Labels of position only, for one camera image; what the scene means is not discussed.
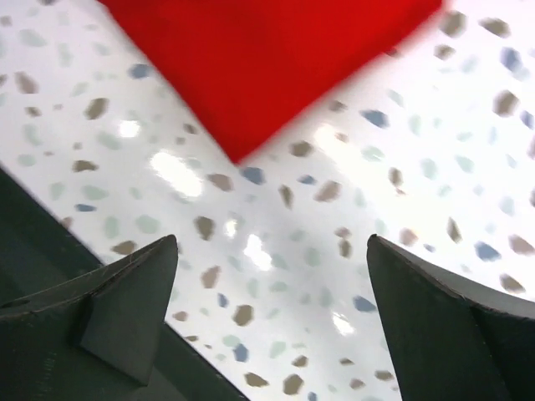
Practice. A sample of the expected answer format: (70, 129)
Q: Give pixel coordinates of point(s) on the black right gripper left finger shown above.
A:
(94, 337)

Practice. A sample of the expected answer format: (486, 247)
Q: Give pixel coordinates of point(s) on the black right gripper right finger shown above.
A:
(450, 338)

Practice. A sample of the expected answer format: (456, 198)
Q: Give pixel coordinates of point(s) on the bright red t-shirt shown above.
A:
(246, 68)

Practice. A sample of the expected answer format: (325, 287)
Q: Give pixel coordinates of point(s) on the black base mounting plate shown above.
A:
(38, 252)

